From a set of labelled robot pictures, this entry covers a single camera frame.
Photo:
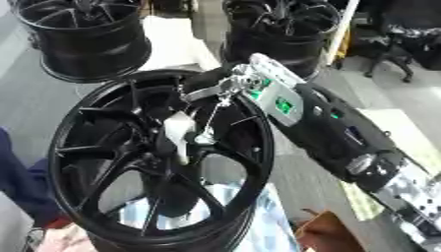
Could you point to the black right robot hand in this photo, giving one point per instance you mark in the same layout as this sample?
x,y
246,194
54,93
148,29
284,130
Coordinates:
x,y
209,78

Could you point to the white pin with flat head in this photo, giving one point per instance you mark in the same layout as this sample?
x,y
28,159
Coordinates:
x,y
178,126

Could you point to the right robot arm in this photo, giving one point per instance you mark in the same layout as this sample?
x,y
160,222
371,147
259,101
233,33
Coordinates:
x,y
327,131

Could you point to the black wheel rim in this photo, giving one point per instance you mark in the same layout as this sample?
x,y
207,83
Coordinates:
x,y
92,49
287,46

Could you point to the large black spoked wheel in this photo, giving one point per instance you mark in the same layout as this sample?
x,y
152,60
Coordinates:
x,y
86,183

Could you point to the white board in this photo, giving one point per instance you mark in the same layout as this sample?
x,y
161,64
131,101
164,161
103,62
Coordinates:
x,y
172,46

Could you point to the white pole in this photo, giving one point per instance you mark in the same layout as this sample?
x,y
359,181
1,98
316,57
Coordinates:
x,y
342,29

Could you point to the white and blue plastic sheet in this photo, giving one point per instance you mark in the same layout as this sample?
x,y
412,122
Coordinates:
x,y
270,229

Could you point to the black office chair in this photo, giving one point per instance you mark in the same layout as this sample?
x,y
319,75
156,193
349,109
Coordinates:
x,y
402,36

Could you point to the pink cloth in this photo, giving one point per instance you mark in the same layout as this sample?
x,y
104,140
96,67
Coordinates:
x,y
63,241

